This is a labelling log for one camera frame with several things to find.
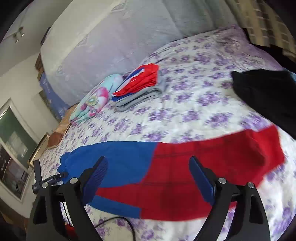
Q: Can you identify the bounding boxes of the folded floral blanket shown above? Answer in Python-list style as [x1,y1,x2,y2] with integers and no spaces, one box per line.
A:
[69,74,123,125]

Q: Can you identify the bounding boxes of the black cable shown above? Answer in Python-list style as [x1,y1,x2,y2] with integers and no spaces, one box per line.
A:
[92,215,136,241]

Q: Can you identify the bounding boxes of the blue and red pants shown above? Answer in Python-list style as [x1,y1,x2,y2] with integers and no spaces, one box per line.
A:
[58,126,285,221]

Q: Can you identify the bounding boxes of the window with white frame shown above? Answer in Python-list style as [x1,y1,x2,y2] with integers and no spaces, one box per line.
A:
[1,99,38,202]

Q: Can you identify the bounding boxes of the folded grey garment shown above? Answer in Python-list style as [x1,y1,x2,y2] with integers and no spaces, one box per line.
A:
[114,70,166,112]

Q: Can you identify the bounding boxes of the black garment on bed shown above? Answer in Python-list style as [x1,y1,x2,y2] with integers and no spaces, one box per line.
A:
[231,45,295,138]

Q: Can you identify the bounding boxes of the checkered beige curtain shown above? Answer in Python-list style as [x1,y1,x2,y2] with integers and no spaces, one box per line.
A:
[226,0,295,58]

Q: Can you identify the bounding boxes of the blue patterned bedding stack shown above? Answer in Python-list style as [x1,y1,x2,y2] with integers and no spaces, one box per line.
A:
[34,53,70,121]

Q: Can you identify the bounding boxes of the purple floral bedspread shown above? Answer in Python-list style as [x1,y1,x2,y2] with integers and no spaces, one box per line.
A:
[40,26,295,240]

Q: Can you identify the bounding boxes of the folded red blue garment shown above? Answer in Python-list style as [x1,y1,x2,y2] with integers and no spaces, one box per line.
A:
[111,63,159,101]

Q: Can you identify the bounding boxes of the white lace covered headboard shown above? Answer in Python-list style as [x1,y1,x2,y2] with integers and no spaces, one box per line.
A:
[41,1,236,105]

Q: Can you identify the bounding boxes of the framed picture leaning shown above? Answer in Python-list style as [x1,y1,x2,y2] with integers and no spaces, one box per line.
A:
[28,133,50,168]

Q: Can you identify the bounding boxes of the orange brown pillow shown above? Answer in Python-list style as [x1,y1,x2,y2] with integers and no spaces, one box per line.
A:
[47,104,78,149]

